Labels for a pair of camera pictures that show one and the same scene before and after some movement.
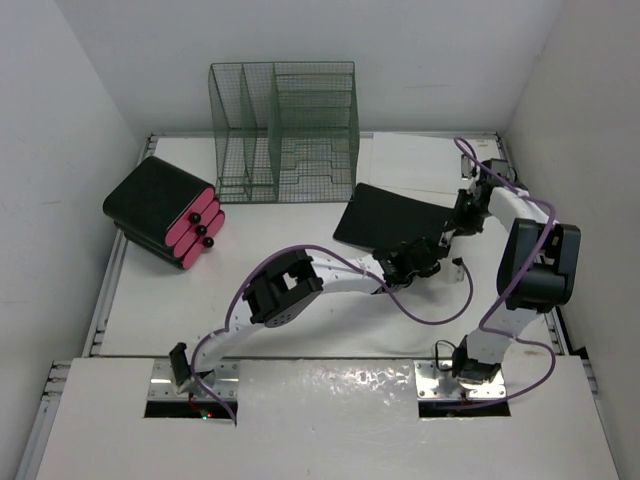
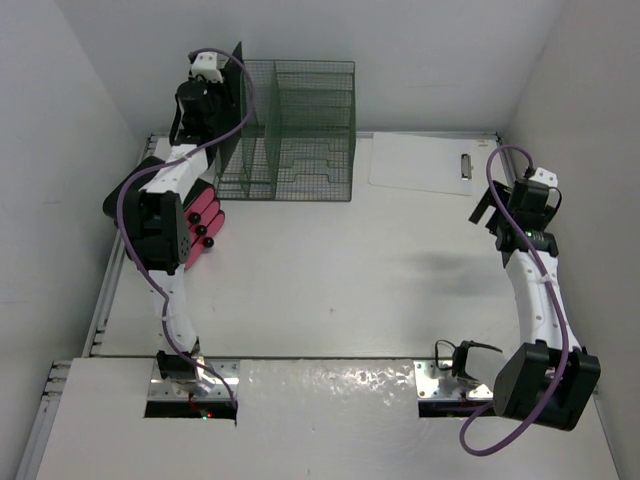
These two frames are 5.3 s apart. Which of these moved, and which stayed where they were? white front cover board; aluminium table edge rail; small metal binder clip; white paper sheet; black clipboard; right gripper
Moved: right gripper; black clipboard
Stayed: white front cover board; aluminium table edge rail; small metal binder clip; white paper sheet
